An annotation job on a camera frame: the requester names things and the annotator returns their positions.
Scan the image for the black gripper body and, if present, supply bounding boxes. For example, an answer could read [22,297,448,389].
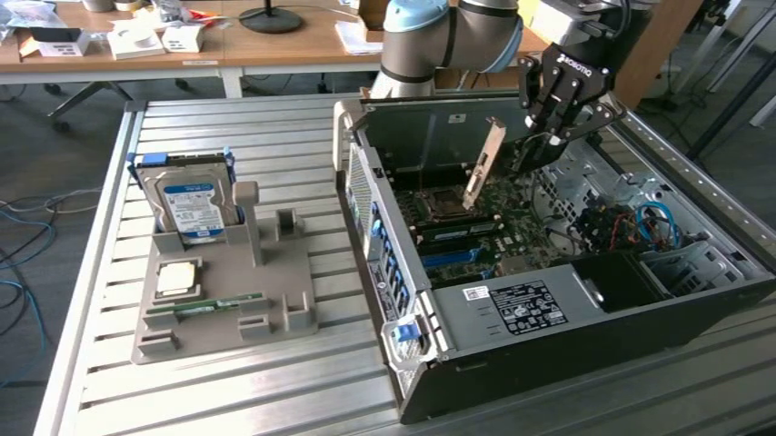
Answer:
[533,0,654,134]

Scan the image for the graphics card with metal bracket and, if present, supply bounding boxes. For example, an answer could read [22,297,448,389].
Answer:
[461,115,575,213]

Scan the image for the wooden cabinet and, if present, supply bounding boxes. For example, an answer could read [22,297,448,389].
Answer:
[610,0,704,110]

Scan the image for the metal CPU socket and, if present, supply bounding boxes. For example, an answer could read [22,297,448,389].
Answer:
[417,185,480,223]

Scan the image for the green motherboard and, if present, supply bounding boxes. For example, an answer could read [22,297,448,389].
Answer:
[390,163,584,292]

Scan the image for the white paper booklet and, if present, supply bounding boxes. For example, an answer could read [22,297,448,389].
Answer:
[336,20,386,55]

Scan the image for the brown cardboard box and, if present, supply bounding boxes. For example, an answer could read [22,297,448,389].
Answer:
[358,0,390,32]

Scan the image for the dark installed RAM stick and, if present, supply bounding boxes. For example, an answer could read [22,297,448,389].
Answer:
[417,221,505,242]

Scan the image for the silver disk bay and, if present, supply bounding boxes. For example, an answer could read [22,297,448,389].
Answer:
[639,240,747,299]

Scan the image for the blue expansion slot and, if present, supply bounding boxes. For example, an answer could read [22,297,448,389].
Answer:
[424,249,487,269]

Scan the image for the wooden desk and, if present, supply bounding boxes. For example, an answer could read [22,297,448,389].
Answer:
[0,0,244,99]
[221,0,552,99]

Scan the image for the black lamp base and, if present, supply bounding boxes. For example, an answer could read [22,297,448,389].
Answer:
[238,0,305,35]

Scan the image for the grey power supply unit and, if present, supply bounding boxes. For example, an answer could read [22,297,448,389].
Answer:
[433,265,608,351]

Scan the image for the black open PC case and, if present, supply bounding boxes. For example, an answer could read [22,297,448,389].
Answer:
[332,83,776,426]

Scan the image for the blue card latch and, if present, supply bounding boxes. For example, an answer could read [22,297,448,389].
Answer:
[392,320,427,342]

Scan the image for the white box with black label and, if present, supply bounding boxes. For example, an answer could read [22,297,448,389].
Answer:
[161,25,206,54]

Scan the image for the grey printed parts rack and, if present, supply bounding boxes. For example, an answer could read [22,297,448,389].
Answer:
[131,180,322,367]

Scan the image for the silver CPU chip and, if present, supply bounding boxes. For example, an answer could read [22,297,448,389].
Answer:
[155,262,201,296]

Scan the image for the green RAM stick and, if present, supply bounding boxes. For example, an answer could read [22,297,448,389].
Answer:
[149,293,269,317]

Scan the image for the black chair base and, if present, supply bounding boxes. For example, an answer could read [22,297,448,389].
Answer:
[46,80,137,134]

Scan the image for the white box with black lid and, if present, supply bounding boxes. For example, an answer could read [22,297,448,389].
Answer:
[30,26,93,58]

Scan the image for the clear plastic bag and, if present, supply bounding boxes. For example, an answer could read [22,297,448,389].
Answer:
[0,0,62,28]

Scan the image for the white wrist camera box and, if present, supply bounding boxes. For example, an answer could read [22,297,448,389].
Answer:
[537,0,607,45]

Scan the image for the red wire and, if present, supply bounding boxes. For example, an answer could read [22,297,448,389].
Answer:
[612,213,634,249]

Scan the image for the blue data wire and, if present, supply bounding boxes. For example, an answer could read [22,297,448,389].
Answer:
[636,202,682,249]

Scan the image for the hard disk with blue bracket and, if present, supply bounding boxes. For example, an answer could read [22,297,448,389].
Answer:
[126,147,240,249]

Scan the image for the white box with tape ring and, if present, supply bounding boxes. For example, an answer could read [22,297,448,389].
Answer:
[107,22,166,60]

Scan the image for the white floor cable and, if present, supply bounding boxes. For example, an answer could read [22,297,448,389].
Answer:
[0,187,102,215]

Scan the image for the blue floor cable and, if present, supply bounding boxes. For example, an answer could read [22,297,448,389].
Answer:
[0,206,59,387]

